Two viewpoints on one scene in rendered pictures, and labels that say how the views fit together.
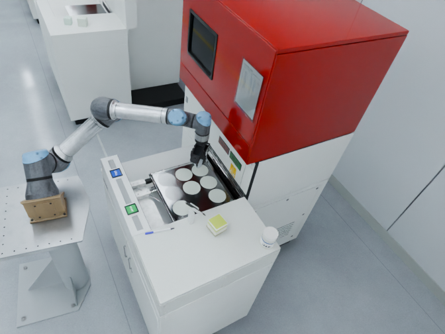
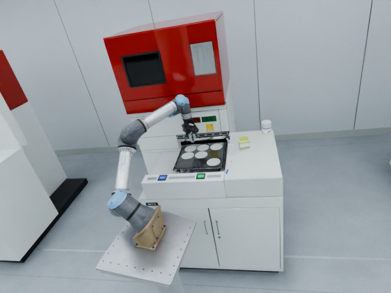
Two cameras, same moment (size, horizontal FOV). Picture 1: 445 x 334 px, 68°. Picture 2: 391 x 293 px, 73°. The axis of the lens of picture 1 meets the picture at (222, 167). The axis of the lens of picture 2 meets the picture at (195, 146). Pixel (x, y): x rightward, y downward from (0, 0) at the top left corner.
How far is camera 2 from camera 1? 1.33 m
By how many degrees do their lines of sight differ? 34
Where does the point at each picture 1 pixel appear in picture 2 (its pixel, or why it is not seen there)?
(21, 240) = (167, 259)
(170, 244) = (241, 165)
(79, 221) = (177, 220)
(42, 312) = not seen: outside the picture
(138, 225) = (216, 176)
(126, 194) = (185, 177)
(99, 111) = (137, 129)
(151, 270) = (255, 176)
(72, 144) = (126, 177)
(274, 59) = (214, 25)
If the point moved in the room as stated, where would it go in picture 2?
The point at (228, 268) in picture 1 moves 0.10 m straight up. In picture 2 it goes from (274, 147) to (273, 135)
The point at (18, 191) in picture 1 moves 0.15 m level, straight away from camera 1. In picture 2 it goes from (112, 253) to (86, 256)
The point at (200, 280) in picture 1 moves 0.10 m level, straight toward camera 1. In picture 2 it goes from (276, 159) to (290, 164)
